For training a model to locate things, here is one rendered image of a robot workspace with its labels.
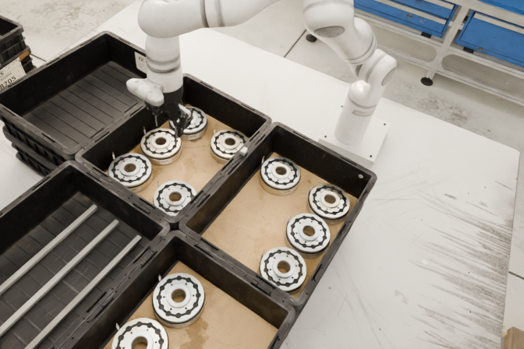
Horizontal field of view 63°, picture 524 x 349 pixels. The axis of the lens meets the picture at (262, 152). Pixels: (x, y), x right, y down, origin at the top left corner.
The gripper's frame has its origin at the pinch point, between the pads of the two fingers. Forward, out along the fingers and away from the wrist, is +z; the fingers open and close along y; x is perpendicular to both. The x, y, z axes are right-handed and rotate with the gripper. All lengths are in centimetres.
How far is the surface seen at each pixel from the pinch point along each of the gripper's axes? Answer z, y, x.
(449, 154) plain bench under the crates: 25, -62, -66
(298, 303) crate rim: 2, -48, 18
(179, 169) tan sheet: 11.3, -4.6, 2.0
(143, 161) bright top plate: 8.3, 2.4, 7.5
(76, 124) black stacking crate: 11.1, 27.0, 7.5
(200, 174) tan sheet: 11.3, -9.9, 0.0
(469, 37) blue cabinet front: 57, -45, -203
